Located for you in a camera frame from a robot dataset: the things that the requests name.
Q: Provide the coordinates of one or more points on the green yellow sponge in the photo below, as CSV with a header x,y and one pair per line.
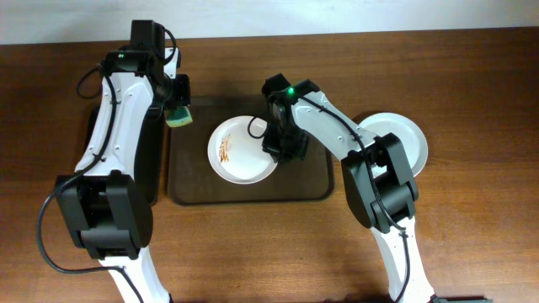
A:
x,y
178,117

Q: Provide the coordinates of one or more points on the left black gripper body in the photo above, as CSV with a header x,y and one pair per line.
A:
x,y
181,94

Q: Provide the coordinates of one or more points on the black small tray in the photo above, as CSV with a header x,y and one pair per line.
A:
x,y
134,149

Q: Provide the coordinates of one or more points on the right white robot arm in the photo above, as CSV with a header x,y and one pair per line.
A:
x,y
379,183

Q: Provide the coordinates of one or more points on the brown serving tray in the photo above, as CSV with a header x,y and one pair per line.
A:
x,y
193,182

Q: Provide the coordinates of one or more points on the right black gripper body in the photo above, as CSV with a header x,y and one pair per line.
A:
x,y
284,144

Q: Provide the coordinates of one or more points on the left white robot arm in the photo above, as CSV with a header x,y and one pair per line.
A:
x,y
107,202

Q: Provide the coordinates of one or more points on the light blue plate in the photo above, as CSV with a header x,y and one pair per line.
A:
x,y
412,137

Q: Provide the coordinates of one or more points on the pink plate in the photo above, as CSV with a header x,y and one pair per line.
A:
x,y
235,150

